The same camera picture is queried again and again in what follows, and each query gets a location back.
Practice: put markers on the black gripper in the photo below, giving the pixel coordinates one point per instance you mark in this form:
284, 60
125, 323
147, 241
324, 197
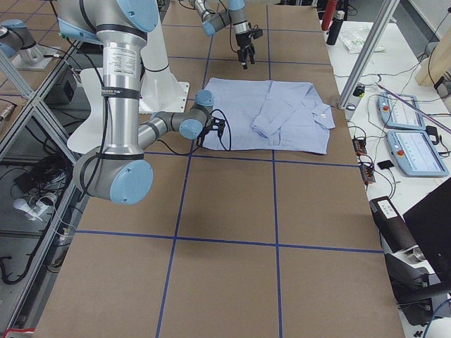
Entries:
242, 39
205, 132

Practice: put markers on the blue striped button shirt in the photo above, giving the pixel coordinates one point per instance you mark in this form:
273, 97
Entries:
270, 114

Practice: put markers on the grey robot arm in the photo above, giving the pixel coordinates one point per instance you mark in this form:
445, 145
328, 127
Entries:
116, 169
233, 15

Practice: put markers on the red bottle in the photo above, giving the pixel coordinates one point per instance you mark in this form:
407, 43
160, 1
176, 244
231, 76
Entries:
328, 14

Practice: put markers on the black water bottle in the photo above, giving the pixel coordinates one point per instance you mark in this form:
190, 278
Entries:
335, 27

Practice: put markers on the upper blue teach pendant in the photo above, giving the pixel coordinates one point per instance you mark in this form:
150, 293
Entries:
398, 115

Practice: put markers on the blue teach pendant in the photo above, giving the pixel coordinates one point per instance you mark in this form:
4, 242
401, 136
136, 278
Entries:
398, 115
415, 154

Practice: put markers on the lower blue teach pendant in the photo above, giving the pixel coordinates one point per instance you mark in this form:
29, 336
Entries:
415, 154

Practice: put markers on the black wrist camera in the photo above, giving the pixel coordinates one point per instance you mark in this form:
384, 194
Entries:
218, 125
255, 33

